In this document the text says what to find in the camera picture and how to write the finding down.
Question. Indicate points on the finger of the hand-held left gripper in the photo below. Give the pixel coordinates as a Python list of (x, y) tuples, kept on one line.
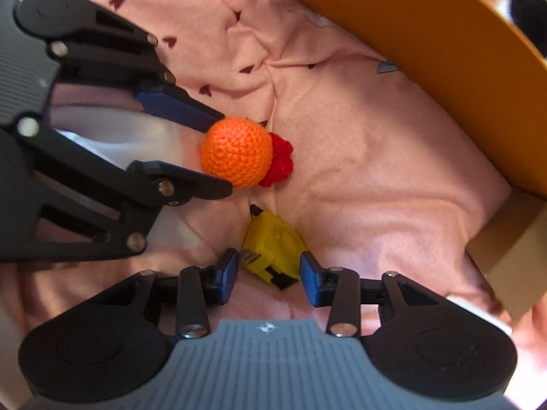
[(188, 186), (179, 109)]

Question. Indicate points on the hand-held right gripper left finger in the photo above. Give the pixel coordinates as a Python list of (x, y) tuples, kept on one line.
[(228, 277)]

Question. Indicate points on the tan cardboard box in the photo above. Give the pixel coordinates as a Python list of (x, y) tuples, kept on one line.
[(508, 247)]

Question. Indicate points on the orange crochet ball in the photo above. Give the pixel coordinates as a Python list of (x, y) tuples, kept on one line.
[(237, 151)]

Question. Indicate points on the yellow tape measure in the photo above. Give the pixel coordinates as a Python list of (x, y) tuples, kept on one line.
[(271, 239)]

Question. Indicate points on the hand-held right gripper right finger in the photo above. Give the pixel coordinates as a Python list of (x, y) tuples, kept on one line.
[(308, 277)]

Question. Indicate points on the red crochet piece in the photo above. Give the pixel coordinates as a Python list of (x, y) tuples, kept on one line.
[(281, 158)]

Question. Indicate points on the orange cardboard box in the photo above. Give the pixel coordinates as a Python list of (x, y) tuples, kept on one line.
[(427, 42)]

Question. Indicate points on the black and white plush toy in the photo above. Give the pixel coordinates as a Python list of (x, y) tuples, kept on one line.
[(527, 8)]

